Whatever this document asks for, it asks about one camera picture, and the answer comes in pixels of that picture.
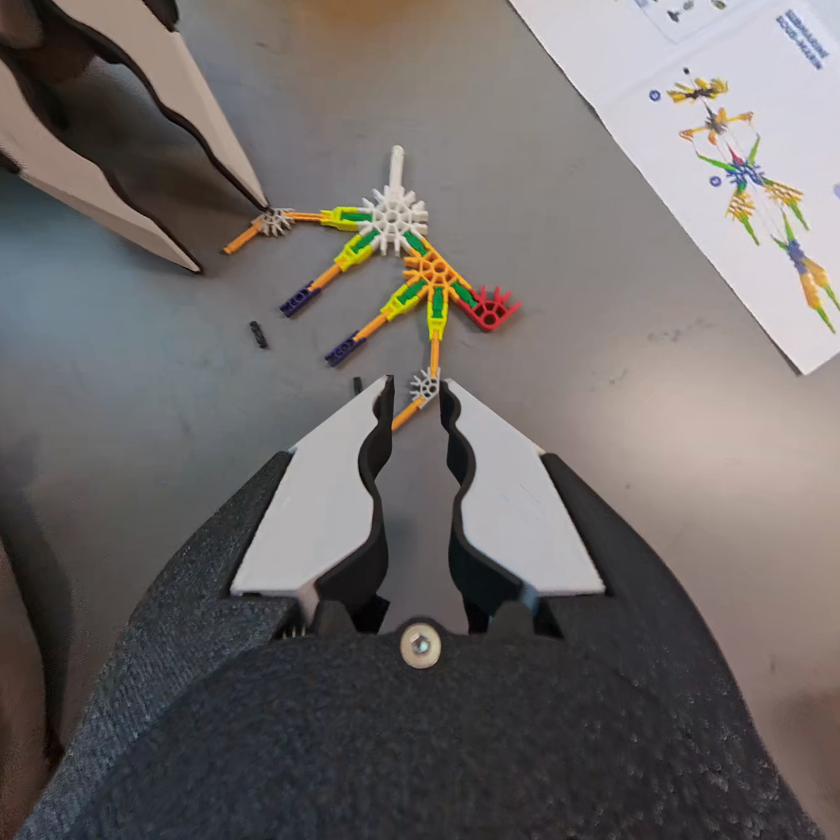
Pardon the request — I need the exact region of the grey desk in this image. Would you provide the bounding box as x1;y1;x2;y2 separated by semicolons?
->
0;0;840;840

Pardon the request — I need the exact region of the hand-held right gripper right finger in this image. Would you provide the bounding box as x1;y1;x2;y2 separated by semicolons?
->
438;379;606;636

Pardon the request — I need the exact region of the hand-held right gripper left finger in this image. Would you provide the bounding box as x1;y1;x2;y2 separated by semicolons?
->
230;375;395;634

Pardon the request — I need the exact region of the beige jacket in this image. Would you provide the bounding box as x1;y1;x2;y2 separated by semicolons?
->
0;538;50;840

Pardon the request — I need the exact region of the colourful construction toy model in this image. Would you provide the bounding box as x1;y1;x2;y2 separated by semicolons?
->
285;146;522;376

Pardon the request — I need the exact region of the white folded instruction sheet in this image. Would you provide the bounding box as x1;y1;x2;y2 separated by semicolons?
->
508;0;840;376

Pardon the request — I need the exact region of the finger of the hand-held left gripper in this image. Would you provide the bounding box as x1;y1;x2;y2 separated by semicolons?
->
36;0;270;212
0;39;202;274

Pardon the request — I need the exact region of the small purple connector piece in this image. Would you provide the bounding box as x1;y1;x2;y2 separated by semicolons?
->
325;331;367;366
279;281;322;318

